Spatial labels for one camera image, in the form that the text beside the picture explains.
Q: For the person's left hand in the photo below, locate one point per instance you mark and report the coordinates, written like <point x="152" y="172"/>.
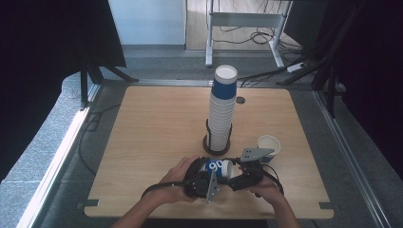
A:
<point x="174" y="177"/>

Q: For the white metal desk frame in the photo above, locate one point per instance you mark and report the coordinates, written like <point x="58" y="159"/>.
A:
<point x="244" y="19"/>

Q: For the aluminium floor rail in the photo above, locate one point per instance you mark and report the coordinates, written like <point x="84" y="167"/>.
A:
<point x="351" y="158"/>
<point x="57" y="161"/>

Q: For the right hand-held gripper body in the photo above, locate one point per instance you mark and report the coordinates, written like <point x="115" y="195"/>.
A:
<point x="250" y="174"/>

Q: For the stack of white paper cups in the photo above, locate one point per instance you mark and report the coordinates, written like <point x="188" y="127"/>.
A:
<point x="221" y="120"/>

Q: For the dark curtain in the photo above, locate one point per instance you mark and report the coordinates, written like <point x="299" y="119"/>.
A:
<point x="47" y="63"/>
<point x="374" y="63"/>

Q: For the blue white paper cup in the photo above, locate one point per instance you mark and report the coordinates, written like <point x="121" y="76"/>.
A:
<point x="269" y="144"/>
<point x="215" y="166"/>

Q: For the black tripod stand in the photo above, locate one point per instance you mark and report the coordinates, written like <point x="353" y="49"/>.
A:
<point x="84" y="85"/>

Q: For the black metal stand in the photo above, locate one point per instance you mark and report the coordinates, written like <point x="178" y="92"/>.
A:
<point x="331" y="95"/>

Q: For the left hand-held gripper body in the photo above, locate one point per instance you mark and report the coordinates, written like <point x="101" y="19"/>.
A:
<point x="199" y="186"/>

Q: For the person's right hand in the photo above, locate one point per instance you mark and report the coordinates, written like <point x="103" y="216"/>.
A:
<point x="269" y="191"/>

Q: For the white power strip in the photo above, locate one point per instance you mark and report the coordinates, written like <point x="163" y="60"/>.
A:
<point x="296" y="67"/>

